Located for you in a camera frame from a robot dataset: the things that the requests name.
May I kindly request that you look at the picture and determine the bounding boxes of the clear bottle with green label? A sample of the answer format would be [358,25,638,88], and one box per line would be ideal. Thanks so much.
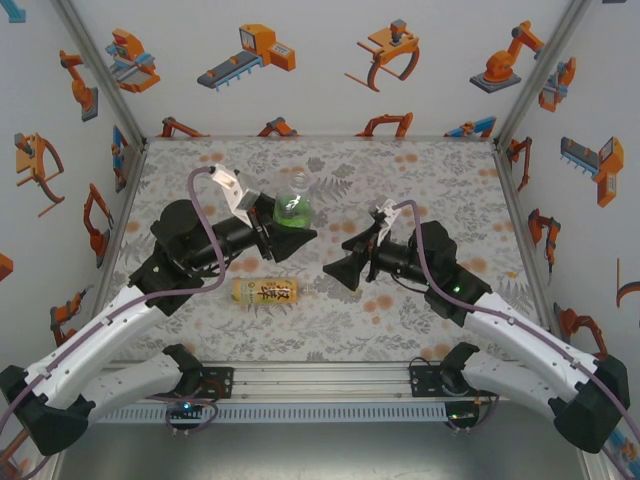
[272,169,317,232]

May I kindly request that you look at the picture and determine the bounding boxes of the aluminium right corner post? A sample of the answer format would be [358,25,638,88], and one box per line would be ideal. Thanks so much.
[492,0,596,146]

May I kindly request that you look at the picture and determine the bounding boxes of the aluminium frame leg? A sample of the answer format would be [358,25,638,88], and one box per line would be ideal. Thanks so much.
[574,434,624,480]

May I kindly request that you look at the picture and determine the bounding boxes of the aluminium left side rail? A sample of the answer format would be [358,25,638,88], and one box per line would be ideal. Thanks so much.
[92,142,150,321]

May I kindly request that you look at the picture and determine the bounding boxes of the aluminium right side rail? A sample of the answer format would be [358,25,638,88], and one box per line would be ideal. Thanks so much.
[492,139,569,359]

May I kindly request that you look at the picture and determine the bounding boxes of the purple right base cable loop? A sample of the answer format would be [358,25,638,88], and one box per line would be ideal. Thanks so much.
[447,392,501,436]

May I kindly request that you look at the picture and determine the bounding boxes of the left controller board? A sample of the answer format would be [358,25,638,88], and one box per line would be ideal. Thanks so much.
[166,399,211,419]

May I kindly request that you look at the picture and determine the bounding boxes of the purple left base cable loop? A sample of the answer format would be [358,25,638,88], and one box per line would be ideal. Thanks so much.
[149,394,220,437]

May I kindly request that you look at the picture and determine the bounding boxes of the yellow tea bottle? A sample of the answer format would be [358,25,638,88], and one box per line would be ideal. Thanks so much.
[230,277,314,305]

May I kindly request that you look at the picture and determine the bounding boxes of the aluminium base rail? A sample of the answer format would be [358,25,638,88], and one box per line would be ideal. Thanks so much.
[99,360,501,401]

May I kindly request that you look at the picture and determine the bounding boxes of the floral patterned table mat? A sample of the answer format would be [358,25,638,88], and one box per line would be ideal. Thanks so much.
[97,137,564,364]

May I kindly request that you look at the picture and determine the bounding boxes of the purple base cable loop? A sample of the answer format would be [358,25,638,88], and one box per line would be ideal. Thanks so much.
[447,392,501,436]
[149,394,220,437]

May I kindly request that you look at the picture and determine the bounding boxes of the aluminium left corner post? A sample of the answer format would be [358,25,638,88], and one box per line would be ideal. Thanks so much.
[49,0,150,146]

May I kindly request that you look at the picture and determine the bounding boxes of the grey slotted cable duct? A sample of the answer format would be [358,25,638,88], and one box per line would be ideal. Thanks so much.
[82,402,449,425]

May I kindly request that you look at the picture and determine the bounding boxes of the aluminium corner post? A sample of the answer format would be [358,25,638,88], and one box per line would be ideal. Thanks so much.
[49,0,150,146]
[492,0,596,146]

